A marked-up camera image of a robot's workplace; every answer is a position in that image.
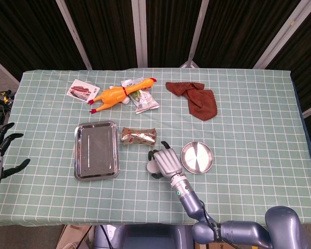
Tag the white green snack bag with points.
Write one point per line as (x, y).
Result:
(145, 102)

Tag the brown snack packet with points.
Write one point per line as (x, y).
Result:
(137, 136)

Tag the small silver white packet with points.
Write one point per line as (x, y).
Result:
(127, 83)

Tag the green checked tablecloth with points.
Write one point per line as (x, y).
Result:
(93, 199)

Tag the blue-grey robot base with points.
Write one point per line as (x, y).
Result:
(145, 237)

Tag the small grey cylinder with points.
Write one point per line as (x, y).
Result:
(152, 167)

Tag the yellow rubber chicken toy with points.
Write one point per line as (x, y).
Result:
(111, 96)

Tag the black pleated curtain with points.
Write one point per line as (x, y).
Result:
(106, 31)

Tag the yellow black tools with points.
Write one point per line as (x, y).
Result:
(2, 96)

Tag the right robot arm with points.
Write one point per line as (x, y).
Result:
(191, 205)

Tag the cardboard box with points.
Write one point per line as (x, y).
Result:
(70, 233)

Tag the brown cloth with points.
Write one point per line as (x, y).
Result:
(200, 103)

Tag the round steel plate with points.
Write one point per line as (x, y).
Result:
(197, 157)

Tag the rectangular steel tray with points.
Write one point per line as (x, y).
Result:
(96, 150)

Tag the small picture card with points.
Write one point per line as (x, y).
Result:
(80, 89)

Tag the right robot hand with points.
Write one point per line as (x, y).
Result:
(167, 162)

